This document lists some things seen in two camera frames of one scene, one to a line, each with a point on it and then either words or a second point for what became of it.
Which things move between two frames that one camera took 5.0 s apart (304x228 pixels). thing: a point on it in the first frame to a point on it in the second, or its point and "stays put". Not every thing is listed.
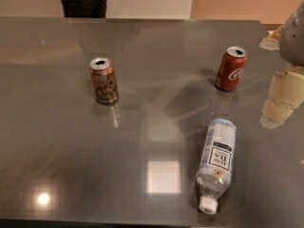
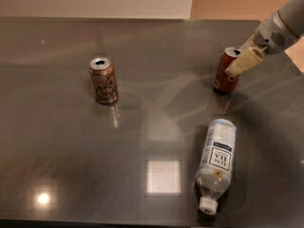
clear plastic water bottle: x=216 y=163 stays put
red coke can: x=231 y=68 stays put
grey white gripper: x=294 y=38 to x=272 y=35
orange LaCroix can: x=104 y=80 stays put
